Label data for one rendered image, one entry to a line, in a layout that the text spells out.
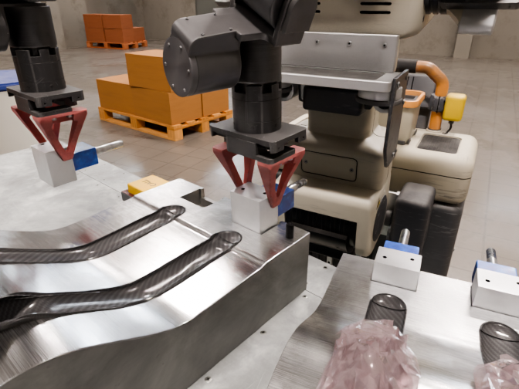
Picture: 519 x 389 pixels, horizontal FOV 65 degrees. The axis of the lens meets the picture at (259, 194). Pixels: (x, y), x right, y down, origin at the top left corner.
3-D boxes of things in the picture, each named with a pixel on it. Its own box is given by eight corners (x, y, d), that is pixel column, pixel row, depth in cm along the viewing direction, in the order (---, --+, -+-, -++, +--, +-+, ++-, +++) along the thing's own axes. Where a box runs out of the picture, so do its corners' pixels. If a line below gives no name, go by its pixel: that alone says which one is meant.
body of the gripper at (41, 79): (39, 112, 52) (23, 51, 48) (8, 99, 58) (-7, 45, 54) (86, 103, 56) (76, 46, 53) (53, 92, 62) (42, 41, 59)
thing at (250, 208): (292, 191, 63) (292, 159, 60) (319, 201, 60) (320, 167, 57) (232, 226, 54) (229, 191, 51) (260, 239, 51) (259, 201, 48)
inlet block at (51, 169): (117, 155, 70) (110, 125, 68) (132, 161, 67) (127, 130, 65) (39, 179, 62) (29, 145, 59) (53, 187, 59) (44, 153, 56)
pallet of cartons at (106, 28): (113, 43, 1137) (108, 12, 1103) (149, 46, 1079) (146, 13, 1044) (85, 47, 1061) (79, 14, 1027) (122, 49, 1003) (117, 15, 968)
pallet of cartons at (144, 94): (83, 124, 410) (69, 50, 379) (148, 104, 488) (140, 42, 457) (188, 143, 356) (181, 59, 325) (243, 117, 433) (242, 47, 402)
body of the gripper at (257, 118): (273, 159, 44) (273, 90, 40) (209, 140, 50) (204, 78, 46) (308, 142, 48) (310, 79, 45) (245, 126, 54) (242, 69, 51)
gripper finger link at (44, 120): (51, 170, 55) (34, 102, 51) (29, 157, 59) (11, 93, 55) (97, 157, 60) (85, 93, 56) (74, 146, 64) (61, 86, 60)
